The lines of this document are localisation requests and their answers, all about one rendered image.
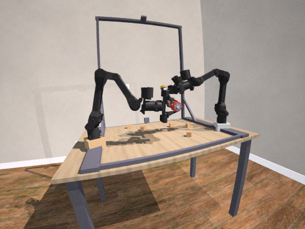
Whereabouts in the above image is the grey metal overhead frame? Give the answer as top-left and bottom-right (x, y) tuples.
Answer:
(96, 16), (196, 133)

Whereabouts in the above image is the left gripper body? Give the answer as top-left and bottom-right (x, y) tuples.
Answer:
(167, 82), (187, 94)

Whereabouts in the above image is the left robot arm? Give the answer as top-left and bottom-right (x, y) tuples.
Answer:
(171, 69), (230, 123)

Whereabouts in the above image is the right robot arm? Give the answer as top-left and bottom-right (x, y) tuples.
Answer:
(85, 69), (154, 140)

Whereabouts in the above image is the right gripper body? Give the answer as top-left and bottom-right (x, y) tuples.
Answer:
(153, 90), (169, 123)

